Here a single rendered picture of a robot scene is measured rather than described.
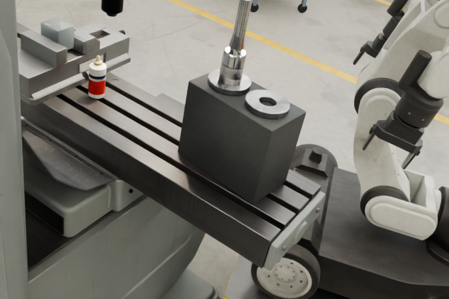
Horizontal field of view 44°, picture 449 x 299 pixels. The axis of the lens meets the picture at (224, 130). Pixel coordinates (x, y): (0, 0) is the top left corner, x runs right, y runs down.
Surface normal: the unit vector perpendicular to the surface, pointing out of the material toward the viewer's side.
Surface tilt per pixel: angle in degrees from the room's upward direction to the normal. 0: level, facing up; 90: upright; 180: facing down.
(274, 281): 90
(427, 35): 115
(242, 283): 0
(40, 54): 90
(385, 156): 90
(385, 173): 90
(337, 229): 0
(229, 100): 0
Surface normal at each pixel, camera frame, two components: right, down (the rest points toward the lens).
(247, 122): -0.65, 0.33
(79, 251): 0.81, 0.44
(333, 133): 0.17, -0.81
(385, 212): -0.26, 0.51
